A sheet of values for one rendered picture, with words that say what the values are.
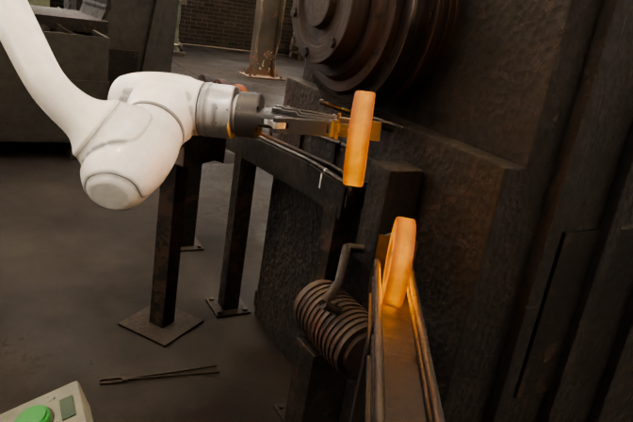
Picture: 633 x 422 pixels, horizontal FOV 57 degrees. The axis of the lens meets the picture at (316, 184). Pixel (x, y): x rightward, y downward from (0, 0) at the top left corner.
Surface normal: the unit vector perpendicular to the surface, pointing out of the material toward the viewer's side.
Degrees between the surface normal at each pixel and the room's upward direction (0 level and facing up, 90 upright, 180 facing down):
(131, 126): 38
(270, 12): 90
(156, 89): 27
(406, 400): 6
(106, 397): 0
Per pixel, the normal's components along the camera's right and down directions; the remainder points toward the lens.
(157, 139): 0.80, -0.39
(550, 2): -0.87, 0.01
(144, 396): 0.15, -0.94
